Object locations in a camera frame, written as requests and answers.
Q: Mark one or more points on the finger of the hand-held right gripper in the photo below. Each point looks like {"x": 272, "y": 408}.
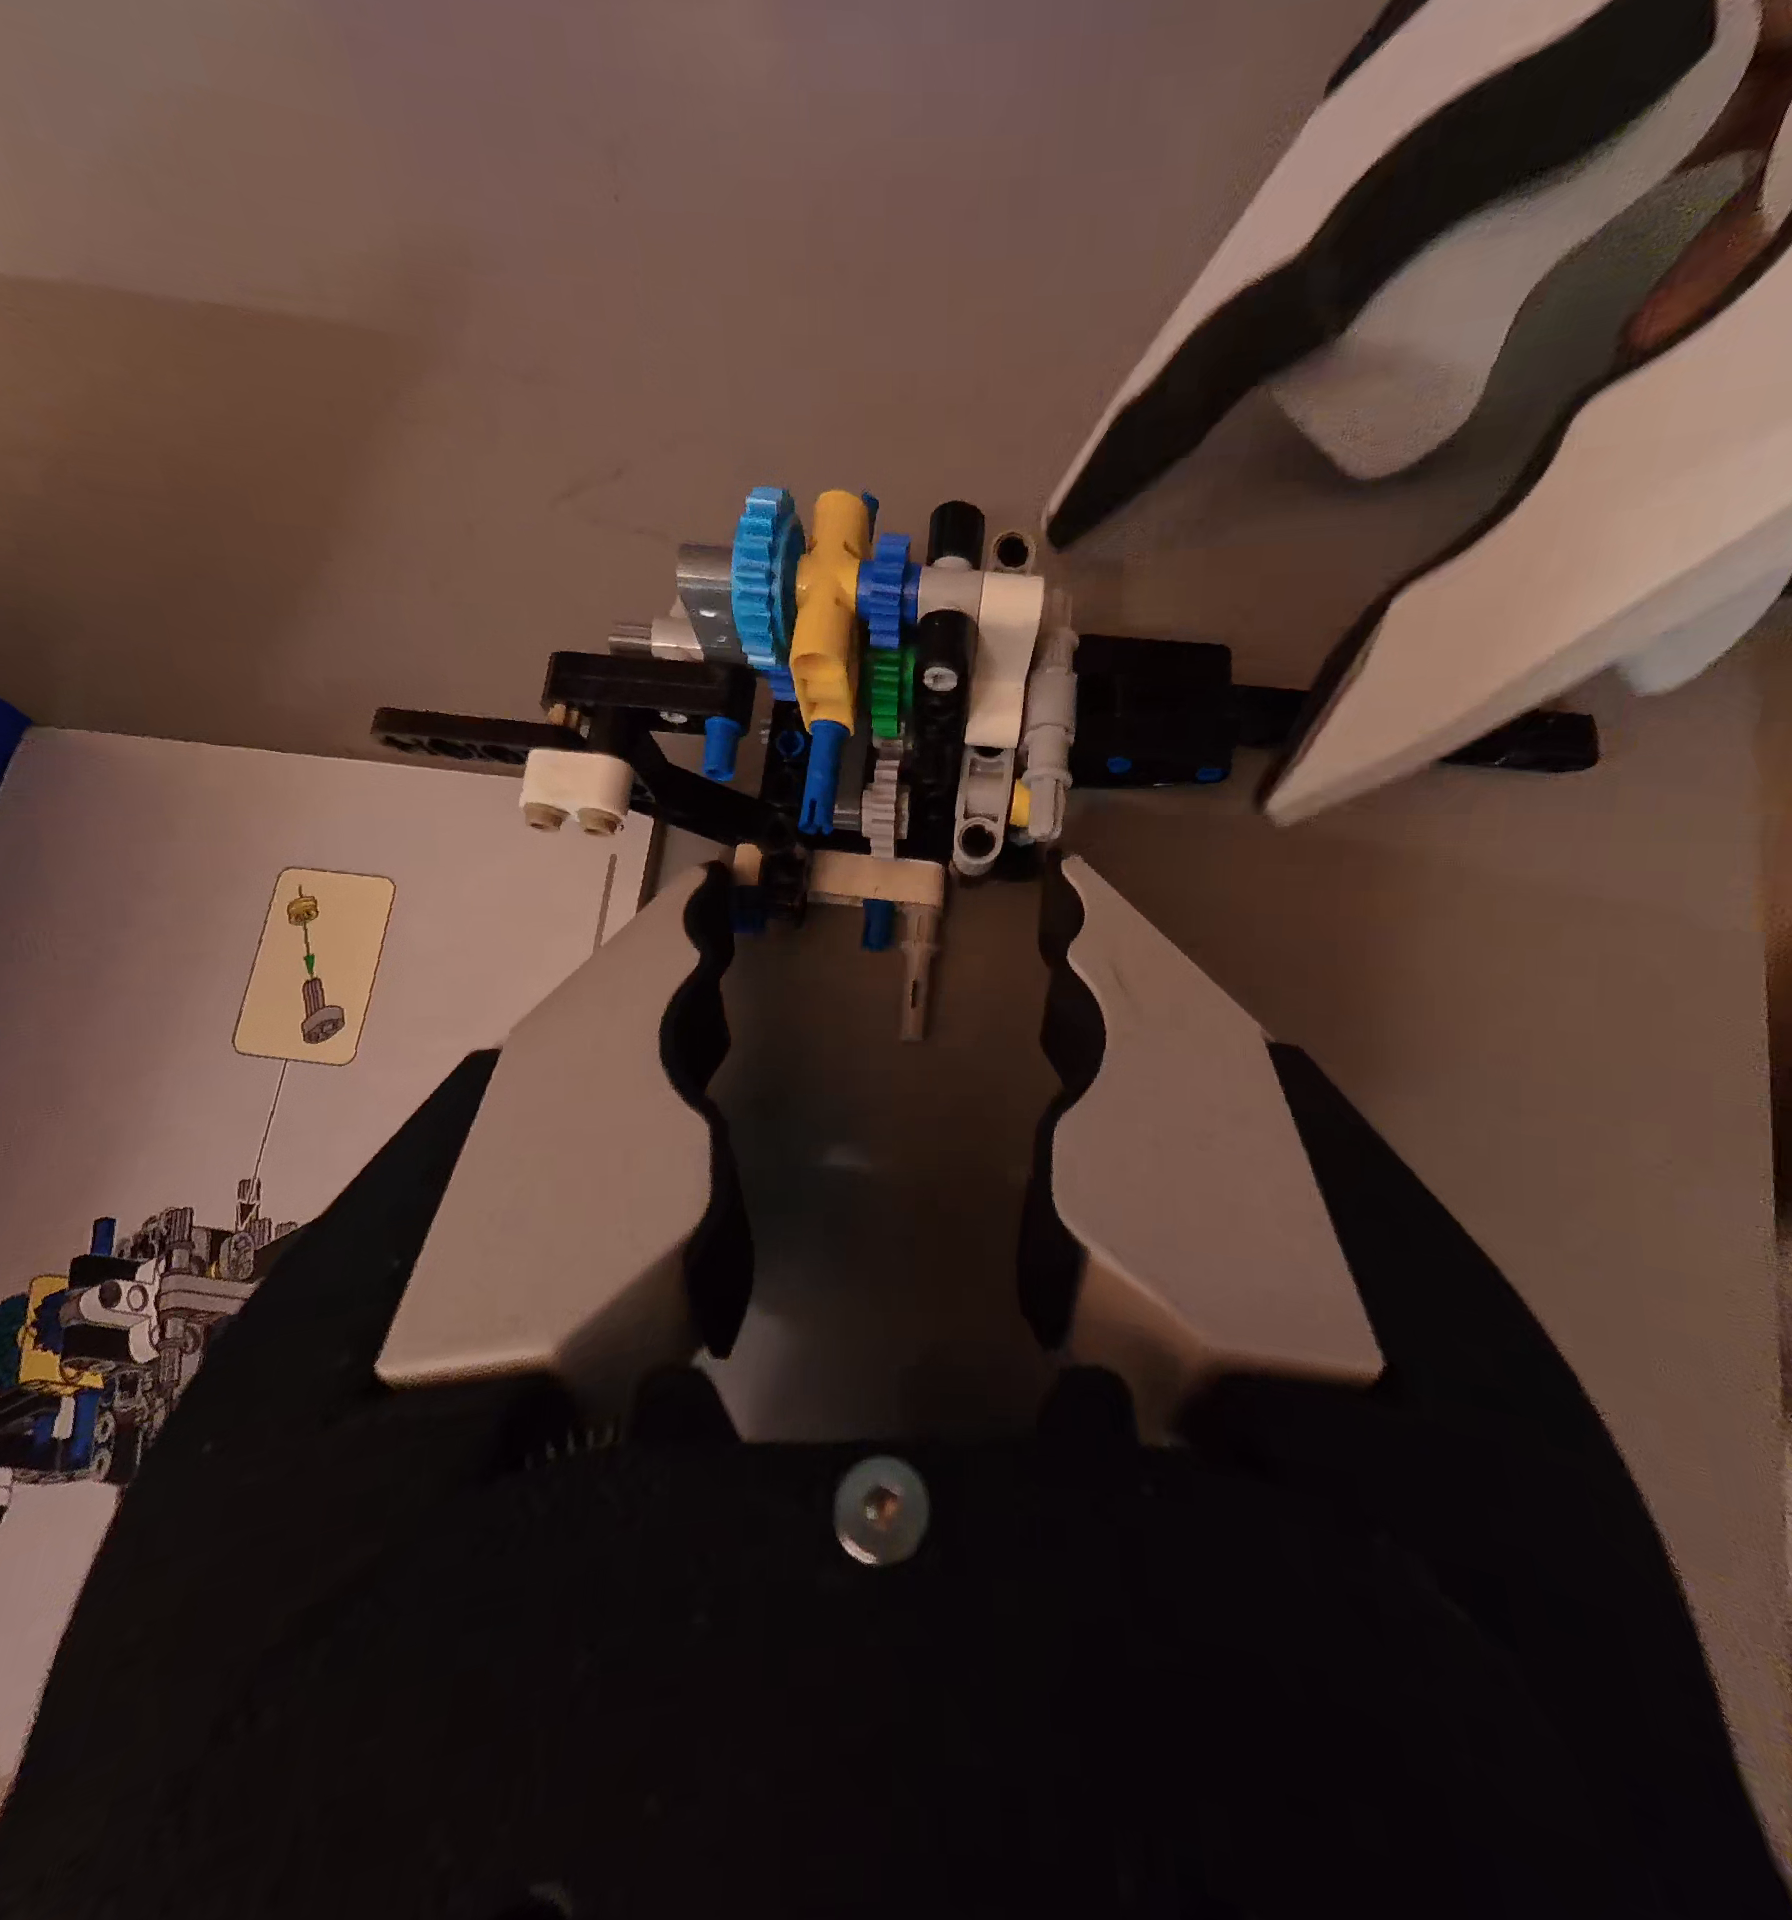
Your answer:
{"x": 1661, "y": 511}
{"x": 1287, "y": 195}

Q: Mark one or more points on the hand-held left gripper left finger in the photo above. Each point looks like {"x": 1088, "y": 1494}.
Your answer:
{"x": 567, "y": 1185}

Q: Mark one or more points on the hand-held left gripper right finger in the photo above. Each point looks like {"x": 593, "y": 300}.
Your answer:
{"x": 1196, "y": 1185}

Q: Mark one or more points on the multicoloured lego gear model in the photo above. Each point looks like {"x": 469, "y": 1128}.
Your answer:
{"x": 836, "y": 599}

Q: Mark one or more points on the lego instruction booklet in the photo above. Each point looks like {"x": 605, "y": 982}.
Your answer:
{"x": 86, "y": 975}

